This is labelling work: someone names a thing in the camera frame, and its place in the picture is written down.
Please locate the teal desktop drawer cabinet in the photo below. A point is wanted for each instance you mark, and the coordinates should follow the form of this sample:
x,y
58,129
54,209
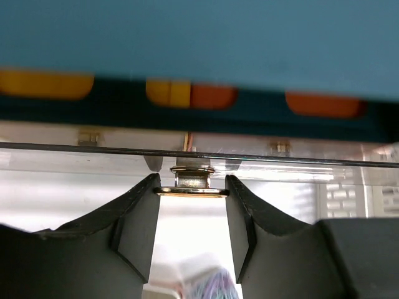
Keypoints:
x,y
306,69

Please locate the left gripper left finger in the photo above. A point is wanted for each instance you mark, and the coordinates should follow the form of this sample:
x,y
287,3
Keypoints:
x,y
103,254

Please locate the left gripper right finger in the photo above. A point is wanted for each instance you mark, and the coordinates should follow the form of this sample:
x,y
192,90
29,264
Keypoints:
x,y
277,256

